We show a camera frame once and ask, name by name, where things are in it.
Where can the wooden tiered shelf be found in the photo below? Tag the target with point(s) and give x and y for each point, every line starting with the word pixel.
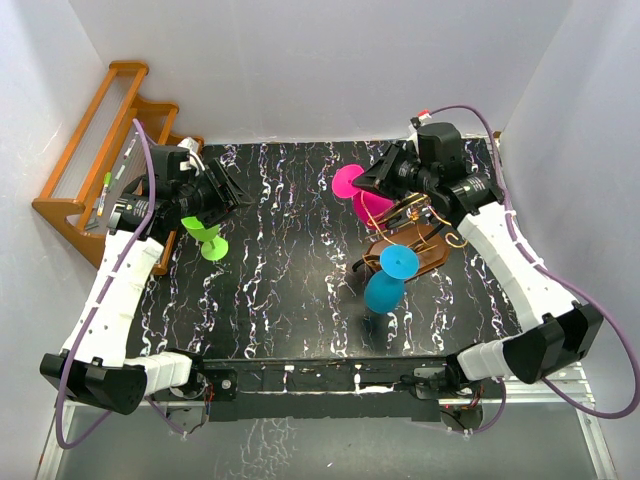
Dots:
pixel 69 197

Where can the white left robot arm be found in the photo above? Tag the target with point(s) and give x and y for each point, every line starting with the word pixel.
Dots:
pixel 92 366

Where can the gold wire wine glass rack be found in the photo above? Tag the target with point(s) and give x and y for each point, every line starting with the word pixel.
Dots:
pixel 412 223

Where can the pink capped marker pen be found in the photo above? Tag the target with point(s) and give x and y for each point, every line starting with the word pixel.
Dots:
pixel 123 164

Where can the green wine glass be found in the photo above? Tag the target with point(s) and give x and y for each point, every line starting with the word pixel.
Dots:
pixel 212 246

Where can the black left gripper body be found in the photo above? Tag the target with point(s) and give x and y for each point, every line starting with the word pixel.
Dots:
pixel 200 198

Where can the aluminium frame rail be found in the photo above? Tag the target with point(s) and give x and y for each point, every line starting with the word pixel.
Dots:
pixel 297 379

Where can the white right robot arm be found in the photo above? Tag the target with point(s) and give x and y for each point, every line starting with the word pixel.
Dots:
pixel 557 330

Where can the green capped marker pen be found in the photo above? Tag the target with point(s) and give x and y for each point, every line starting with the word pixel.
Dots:
pixel 103 194

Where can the pink wine glass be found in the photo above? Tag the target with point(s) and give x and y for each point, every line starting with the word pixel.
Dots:
pixel 370 208

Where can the blue wine glass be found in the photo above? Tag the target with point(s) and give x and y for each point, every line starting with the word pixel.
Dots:
pixel 386 288

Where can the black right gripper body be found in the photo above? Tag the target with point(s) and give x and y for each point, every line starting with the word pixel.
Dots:
pixel 420 177

